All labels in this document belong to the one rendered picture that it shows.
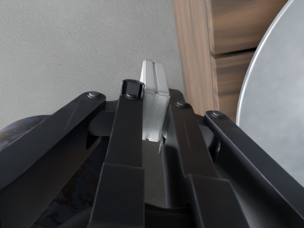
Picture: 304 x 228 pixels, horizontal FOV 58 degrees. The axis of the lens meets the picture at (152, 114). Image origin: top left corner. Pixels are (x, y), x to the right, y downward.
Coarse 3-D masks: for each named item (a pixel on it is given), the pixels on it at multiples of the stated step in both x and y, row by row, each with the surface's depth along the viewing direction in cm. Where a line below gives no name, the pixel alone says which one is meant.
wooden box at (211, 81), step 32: (192, 0) 29; (224, 0) 21; (256, 0) 21; (192, 32) 33; (224, 32) 22; (256, 32) 22; (192, 64) 38; (224, 64) 23; (192, 96) 45; (224, 96) 24
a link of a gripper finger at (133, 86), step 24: (120, 96) 14; (120, 120) 11; (120, 144) 10; (120, 168) 8; (96, 192) 7; (120, 192) 7; (144, 192) 7; (96, 216) 6; (120, 216) 6; (144, 216) 6
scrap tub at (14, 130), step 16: (16, 128) 57; (0, 144) 51; (96, 160) 54; (80, 176) 47; (96, 176) 50; (64, 192) 42; (80, 192) 44; (48, 208) 38; (64, 208) 39; (80, 208) 41; (48, 224) 36
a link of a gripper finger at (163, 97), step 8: (160, 64) 20; (160, 72) 18; (160, 80) 17; (160, 88) 15; (168, 88) 16; (160, 96) 15; (168, 96) 15; (160, 104) 15; (168, 104) 15; (160, 112) 15; (152, 120) 15; (160, 120) 15; (152, 128) 15; (160, 128) 15; (152, 136) 16; (160, 136) 16
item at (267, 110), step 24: (288, 0) 19; (288, 24) 20; (264, 48) 21; (288, 48) 21; (264, 72) 21; (288, 72) 21; (240, 96) 22; (264, 96) 22; (288, 96) 22; (240, 120) 23; (264, 120) 23; (288, 120) 23; (264, 144) 24; (288, 144) 24; (288, 168) 25
